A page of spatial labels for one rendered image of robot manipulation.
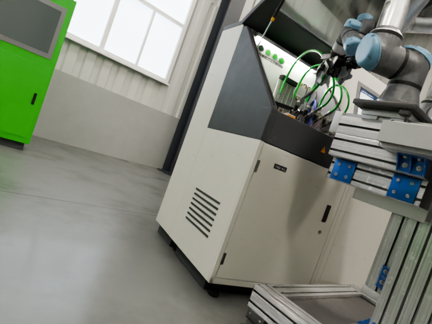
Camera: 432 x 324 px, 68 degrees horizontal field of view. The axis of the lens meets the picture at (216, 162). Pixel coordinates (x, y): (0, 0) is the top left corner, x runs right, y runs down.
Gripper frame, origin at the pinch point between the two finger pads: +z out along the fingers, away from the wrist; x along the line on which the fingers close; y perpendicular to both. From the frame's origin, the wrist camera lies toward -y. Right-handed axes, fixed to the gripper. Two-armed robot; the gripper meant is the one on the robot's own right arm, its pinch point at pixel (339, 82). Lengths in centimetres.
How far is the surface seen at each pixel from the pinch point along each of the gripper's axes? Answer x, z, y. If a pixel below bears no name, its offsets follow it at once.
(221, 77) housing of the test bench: -35, 9, -62
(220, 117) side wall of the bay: -35, 35, -46
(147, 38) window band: -10, -84, -426
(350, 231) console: 49, 73, 0
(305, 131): -10.6, 30.1, 0.0
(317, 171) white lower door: 6.6, 47.1, -0.1
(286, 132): -22.0, 34.6, 0.0
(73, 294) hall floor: -96, 121, 6
